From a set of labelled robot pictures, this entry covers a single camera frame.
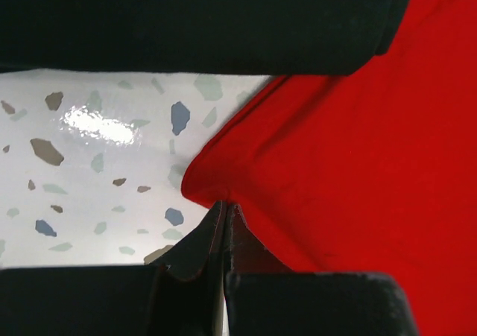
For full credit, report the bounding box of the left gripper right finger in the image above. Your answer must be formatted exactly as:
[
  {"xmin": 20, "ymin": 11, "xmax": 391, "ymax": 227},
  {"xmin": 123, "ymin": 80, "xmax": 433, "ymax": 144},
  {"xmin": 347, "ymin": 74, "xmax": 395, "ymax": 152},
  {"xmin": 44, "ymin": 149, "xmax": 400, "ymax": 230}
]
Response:
[{"xmin": 224, "ymin": 204, "xmax": 294, "ymax": 335}]

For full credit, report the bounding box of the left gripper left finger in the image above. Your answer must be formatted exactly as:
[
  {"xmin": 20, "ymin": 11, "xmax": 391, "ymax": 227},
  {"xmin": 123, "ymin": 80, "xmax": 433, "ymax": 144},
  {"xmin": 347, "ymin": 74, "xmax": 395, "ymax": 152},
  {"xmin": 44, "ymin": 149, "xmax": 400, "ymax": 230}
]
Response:
[{"xmin": 148, "ymin": 201, "xmax": 227, "ymax": 335}]

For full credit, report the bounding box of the red t shirt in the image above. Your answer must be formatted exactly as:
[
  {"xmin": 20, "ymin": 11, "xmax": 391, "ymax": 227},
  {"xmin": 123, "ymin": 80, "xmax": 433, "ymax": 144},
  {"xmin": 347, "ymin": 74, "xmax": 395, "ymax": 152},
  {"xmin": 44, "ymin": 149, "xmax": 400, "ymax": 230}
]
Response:
[{"xmin": 181, "ymin": 0, "xmax": 476, "ymax": 335}]

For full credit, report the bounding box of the folded black t shirt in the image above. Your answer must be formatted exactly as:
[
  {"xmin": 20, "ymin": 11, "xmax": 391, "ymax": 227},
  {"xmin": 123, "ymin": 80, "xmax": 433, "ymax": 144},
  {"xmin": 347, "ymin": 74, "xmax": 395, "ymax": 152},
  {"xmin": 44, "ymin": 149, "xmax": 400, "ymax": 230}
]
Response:
[{"xmin": 1, "ymin": 0, "xmax": 409, "ymax": 75}]

